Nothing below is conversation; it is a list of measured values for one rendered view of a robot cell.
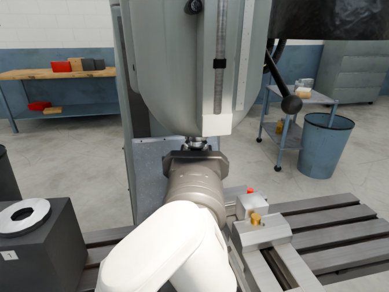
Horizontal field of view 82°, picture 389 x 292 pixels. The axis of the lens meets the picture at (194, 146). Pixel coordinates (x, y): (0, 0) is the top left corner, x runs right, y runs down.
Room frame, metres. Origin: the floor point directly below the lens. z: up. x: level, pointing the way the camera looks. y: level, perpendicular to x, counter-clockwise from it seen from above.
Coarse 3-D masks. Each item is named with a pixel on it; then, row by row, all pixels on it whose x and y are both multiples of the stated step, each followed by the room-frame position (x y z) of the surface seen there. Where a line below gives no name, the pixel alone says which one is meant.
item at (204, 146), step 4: (184, 144) 0.39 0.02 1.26; (188, 144) 0.38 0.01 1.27; (192, 144) 0.38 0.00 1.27; (196, 144) 0.38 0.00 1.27; (200, 144) 0.38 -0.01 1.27; (204, 144) 0.38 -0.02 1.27; (188, 148) 0.38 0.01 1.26; (192, 148) 0.37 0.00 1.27; (196, 148) 0.37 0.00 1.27; (200, 148) 0.37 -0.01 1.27; (204, 148) 0.38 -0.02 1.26
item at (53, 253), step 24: (0, 216) 0.30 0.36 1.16; (24, 216) 0.32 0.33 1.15; (48, 216) 0.31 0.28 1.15; (72, 216) 0.36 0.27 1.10; (0, 240) 0.26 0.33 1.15; (24, 240) 0.26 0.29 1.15; (48, 240) 0.27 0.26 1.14; (72, 240) 0.33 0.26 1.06; (0, 264) 0.25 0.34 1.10; (24, 264) 0.25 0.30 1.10; (48, 264) 0.26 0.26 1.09; (72, 264) 0.31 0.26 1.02; (0, 288) 0.25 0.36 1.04; (24, 288) 0.25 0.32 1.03; (48, 288) 0.25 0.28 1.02; (72, 288) 0.28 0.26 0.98
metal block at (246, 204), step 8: (256, 192) 0.45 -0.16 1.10; (240, 200) 0.42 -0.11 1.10; (248, 200) 0.42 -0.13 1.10; (256, 200) 0.42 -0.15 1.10; (264, 200) 0.42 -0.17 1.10; (240, 208) 0.41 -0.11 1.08; (248, 208) 0.39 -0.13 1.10; (256, 208) 0.40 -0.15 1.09; (264, 208) 0.40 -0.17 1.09; (240, 216) 0.41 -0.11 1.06; (248, 216) 0.39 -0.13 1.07
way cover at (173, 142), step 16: (144, 144) 0.72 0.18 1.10; (160, 144) 0.73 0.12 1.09; (176, 144) 0.74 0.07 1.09; (208, 144) 0.76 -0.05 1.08; (144, 160) 0.69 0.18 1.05; (160, 160) 0.70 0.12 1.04; (144, 176) 0.67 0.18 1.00; (160, 176) 0.67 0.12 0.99; (144, 192) 0.63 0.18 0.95; (160, 192) 0.63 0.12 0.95; (144, 208) 0.59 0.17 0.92
